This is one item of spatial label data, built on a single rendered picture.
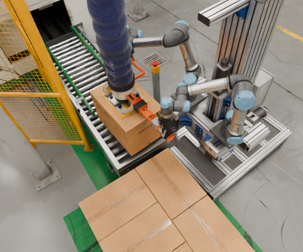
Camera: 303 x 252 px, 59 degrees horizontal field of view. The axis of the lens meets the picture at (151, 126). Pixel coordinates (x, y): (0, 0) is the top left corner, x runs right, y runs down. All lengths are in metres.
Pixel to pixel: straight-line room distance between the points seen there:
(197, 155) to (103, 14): 1.89
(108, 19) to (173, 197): 1.56
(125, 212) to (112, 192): 0.23
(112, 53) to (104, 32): 0.17
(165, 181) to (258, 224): 1.11
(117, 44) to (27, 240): 2.24
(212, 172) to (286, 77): 2.05
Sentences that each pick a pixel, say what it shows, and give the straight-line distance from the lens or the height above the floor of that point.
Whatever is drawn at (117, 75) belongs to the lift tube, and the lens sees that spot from 2.08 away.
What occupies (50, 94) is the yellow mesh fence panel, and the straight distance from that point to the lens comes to 2.75.
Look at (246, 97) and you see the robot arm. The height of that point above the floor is 1.67.
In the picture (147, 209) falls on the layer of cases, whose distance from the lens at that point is 2.45.
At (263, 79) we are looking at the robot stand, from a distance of 2.45.
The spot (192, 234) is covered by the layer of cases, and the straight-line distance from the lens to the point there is 2.40.
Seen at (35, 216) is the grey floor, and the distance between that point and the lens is 3.32.
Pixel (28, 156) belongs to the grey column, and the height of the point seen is 0.52.
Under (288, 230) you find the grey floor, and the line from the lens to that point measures 3.20.
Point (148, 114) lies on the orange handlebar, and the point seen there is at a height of 1.21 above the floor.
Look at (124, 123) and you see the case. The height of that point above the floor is 1.07.
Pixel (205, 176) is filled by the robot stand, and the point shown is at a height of 0.21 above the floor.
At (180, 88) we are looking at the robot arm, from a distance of 1.84.
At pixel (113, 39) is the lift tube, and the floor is 1.78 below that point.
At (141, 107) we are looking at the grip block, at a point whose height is 1.22.
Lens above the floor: 2.87
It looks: 54 degrees down
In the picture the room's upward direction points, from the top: 5 degrees counter-clockwise
